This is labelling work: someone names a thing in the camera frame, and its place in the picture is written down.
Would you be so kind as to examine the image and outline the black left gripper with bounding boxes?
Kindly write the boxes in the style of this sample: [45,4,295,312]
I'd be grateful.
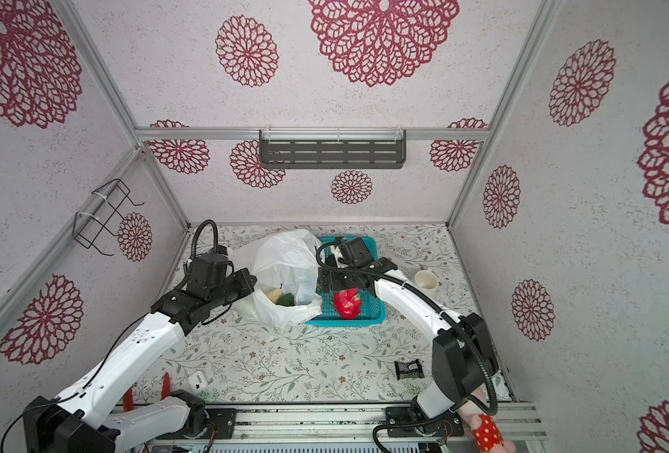
[210,267,258,311]

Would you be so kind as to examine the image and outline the red dragon fruit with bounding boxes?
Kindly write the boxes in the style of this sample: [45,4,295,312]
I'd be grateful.
[332,288,362,320]

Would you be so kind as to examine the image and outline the white plastic bag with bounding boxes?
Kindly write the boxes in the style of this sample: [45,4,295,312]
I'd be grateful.
[232,230,322,330]

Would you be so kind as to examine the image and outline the lime green fruit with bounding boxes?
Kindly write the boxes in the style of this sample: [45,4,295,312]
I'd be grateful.
[277,294,296,307]

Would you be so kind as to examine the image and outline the cream pear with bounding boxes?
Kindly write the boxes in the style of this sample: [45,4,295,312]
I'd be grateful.
[266,289,284,305]

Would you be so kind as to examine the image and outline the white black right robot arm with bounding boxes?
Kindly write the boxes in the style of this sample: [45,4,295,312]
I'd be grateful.
[315,237,499,420]

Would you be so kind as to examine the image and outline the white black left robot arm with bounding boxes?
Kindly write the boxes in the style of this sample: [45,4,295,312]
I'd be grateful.
[17,239,257,452]

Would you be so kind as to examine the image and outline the teal plastic basket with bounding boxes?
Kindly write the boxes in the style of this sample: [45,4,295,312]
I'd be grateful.
[304,236,387,328]

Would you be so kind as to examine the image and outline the white cup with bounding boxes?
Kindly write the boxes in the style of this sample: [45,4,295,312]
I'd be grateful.
[414,269,440,298]

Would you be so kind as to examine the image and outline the white small adapter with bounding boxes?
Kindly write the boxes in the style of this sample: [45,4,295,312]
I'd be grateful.
[188,370,209,394]

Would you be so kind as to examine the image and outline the small black packet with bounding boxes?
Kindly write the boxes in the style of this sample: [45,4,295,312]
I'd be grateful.
[394,359,425,381]

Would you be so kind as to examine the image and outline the pink plush toy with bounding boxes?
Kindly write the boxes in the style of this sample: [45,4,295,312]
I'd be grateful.
[457,401,517,453]

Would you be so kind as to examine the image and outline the grey wall shelf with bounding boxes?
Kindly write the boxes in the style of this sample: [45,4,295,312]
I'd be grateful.
[258,129,407,170]

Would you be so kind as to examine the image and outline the black wire wall rack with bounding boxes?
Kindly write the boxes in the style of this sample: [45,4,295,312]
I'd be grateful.
[71,179,145,257]

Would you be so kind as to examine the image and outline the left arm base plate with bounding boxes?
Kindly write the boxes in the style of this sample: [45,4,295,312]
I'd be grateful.
[170,408,237,440]

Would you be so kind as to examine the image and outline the red handled tool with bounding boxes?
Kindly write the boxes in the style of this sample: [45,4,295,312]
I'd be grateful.
[122,372,171,413]

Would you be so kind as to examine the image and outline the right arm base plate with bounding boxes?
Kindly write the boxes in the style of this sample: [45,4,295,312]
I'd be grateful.
[385,406,465,438]

